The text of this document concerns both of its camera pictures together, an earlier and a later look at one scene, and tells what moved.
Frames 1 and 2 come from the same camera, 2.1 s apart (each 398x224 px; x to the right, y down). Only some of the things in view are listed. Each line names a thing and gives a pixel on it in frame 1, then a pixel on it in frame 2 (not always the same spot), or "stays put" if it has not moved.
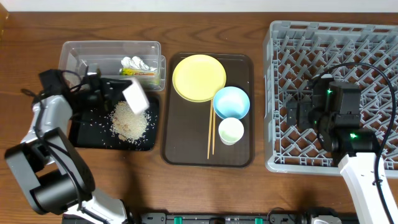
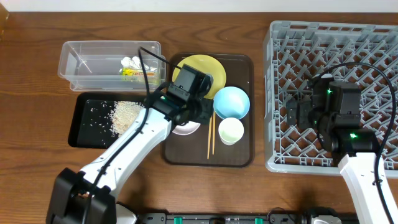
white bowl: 136,97 → 186,129
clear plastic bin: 75,56 stays put
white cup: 231,130 stays put
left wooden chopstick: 209,126 stays put
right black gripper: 305,108 stays put
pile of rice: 127,124 stays put
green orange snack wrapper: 125,71 stays put
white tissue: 135,62 → 133,71
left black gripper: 101,94 → 203,111
